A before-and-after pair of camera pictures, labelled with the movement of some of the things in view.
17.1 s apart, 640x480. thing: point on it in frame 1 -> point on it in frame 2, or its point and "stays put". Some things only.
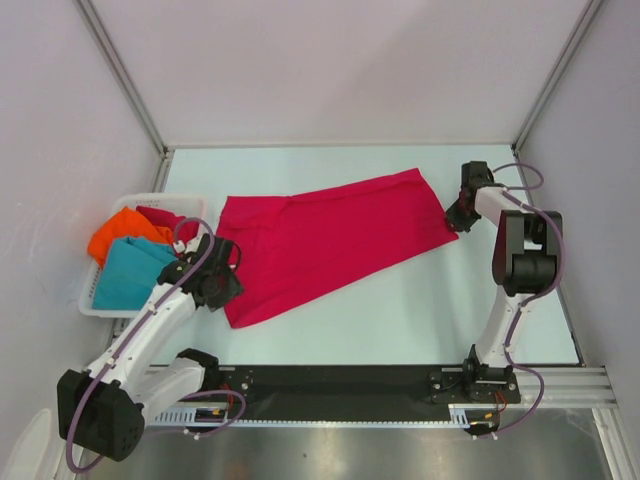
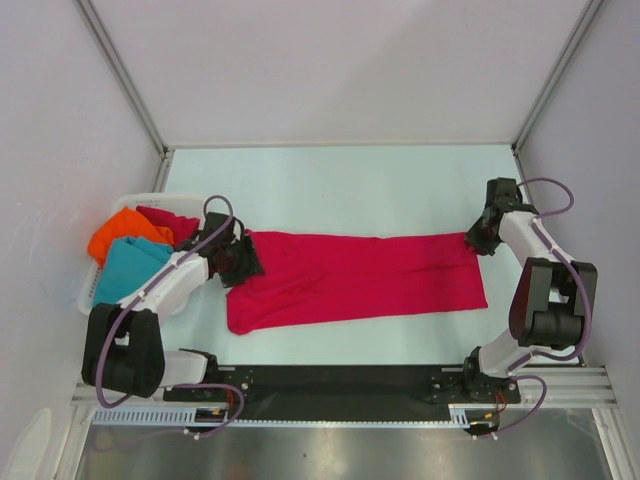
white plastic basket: [185, 204] stays put
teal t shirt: [128, 273] stays put
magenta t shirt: [289, 247] -> [317, 277]
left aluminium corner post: [132, 85] stays put
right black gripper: [453, 218] -> [482, 247]
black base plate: [361, 393] stays put
